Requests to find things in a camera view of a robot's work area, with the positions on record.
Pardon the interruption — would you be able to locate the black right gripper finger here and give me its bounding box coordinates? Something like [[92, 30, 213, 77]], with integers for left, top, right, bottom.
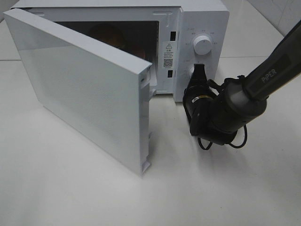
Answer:
[[190, 64, 207, 86]]

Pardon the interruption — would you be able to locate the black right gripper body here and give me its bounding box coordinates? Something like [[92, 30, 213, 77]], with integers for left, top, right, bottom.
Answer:
[[182, 80, 226, 139]]

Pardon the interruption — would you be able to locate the white timer knob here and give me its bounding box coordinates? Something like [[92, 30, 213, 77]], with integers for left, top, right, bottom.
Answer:
[[187, 67, 194, 80]]

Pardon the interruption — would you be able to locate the white microwave door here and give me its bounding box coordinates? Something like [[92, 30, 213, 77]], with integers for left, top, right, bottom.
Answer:
[[4, 8, 151, 175]]

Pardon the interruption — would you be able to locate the burger with lettuce and cheese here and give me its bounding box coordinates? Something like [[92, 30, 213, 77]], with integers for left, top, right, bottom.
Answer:
[[87, 24, 146, 59]]

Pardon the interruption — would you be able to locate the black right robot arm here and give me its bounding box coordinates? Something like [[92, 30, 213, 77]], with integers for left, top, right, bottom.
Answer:
[[182, 23, 301, 150]]

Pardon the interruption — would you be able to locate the white upper power knob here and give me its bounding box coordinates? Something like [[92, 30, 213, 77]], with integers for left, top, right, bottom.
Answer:
[[193, 33, 213, 55]]

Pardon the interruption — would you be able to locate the white microwave oven body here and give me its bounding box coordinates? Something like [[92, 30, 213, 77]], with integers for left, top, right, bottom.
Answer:
[[10, 0, 229, 102]]

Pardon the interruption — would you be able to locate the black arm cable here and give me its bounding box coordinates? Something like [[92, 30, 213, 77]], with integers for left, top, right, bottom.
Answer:
[[197, 75, 249, 150]]

